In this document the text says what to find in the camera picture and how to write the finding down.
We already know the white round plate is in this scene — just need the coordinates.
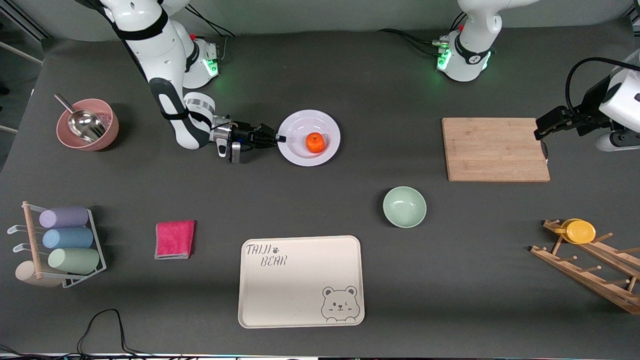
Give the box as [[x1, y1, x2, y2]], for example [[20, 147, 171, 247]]
[[277, 110, 341, 167]]

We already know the orange fruit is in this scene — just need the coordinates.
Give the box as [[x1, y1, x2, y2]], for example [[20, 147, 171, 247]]
[[305, 132, 327, 154]]

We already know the wooden cutting board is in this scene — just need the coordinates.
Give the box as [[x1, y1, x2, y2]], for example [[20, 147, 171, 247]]
[[442, 117, 551, 183]]

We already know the dark grey table mat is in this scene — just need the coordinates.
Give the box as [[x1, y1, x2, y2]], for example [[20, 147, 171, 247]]
[[0, 20, 640, 357]]

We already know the yellow cup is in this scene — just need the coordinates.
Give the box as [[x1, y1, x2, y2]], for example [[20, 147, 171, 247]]
[[560, 218, 597, 245]]

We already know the pink folded cloth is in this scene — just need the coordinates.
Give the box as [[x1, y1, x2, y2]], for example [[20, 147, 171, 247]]
[[154, 220, 196, 260]]

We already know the pink bowl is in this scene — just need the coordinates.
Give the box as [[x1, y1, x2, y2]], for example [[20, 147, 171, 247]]
[[56, 98, 120, 152]]

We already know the pale green bowl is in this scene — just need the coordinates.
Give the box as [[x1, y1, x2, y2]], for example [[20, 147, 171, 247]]
[[383, 186, 427, 229]]

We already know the beige bear print tray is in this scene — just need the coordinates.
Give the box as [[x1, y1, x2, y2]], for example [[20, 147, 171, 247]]
[[238, 235, 365, 329]]

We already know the metal scoop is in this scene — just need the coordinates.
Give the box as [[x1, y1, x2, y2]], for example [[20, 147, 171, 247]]
[[54, 93, 107, 143]]

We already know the wooden peg dish rack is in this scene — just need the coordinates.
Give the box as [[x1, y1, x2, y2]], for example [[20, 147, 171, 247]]
[[530, 219, 640, 315]]

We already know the purple cup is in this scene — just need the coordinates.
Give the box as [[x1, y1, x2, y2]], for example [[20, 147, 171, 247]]
[[39, 206, 90, 229]]

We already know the blue cup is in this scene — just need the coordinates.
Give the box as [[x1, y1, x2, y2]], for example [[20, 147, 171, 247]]
[[42, 227, 94, 250]]

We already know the green cup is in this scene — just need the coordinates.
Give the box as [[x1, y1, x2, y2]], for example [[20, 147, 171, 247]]
[[47, 248, 101, 275]]

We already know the beige cup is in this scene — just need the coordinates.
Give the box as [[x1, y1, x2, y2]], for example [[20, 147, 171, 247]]
[[15, 260, 63, 288]]

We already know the thin black cable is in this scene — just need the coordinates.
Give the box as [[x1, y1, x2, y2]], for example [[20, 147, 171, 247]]
[[0, 309, 166, 360]]

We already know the white wire cup rack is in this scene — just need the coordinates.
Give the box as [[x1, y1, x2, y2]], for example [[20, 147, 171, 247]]
[[7, 201, 107, 289]]

